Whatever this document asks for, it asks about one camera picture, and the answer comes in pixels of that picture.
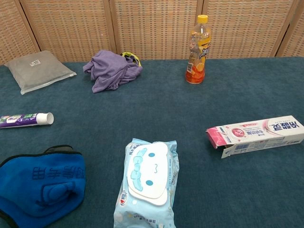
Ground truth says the woven folding screen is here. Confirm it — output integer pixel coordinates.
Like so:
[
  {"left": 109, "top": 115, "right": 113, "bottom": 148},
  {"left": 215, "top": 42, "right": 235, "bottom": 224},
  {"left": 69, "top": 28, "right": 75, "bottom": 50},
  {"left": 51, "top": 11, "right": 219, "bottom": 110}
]
[{"left": 0, "top": 0, "right": 304, "bottom": 66}]

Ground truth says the blue cloth with black trim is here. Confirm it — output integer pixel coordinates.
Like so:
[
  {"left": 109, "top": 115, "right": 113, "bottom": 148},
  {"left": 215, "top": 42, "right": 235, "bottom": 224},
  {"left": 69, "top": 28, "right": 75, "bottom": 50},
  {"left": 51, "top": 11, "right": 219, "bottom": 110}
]
[{"left": 0, "top": 145, "right": 86, "bottom": 228}]

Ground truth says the orange drink bottle yellow cap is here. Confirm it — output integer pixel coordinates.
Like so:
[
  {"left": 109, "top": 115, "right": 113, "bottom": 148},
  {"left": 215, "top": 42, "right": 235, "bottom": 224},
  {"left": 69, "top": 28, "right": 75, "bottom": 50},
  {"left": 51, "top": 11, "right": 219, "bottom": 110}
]
[{"left": 185, "top": 14, "right": 212, "bottom": 85}]

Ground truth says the crumpled purple cloth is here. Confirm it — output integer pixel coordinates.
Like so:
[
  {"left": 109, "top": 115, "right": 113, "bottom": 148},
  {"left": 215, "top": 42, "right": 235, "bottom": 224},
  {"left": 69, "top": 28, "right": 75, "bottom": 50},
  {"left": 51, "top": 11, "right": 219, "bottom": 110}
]
[{"left": 82, "top": 49, "right": 143, "bottom": 94}]

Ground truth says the white pink toothpaste box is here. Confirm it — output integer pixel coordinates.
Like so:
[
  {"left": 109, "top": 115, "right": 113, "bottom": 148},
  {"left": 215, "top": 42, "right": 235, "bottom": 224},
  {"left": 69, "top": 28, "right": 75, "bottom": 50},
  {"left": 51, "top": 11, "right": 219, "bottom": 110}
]
[{"left": 206, "top": 115, "right": 304, "bottom": 159}]

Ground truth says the light blue wet wipes pack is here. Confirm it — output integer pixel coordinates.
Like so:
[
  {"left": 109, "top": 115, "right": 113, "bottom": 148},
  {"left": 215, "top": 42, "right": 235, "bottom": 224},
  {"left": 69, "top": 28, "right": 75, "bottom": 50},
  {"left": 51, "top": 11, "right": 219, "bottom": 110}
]
[{"left": 113, "top": 138, "right": 181, "bottom": 228}]

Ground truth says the purple toothpaste tube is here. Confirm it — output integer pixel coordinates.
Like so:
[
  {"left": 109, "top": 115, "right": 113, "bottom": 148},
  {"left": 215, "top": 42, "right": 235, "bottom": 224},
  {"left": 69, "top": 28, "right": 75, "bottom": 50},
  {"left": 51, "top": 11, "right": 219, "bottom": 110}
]
[{"left": 0, "top": 112, "right": 55, "bottom": 129}]

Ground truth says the grey cloth in clear bag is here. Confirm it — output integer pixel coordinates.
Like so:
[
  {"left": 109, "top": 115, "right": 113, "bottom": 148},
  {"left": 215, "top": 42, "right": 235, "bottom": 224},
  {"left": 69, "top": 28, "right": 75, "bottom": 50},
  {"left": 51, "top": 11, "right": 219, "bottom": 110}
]
[{"left": 4, "top": 50, "right": 77, "bottom": 95}]

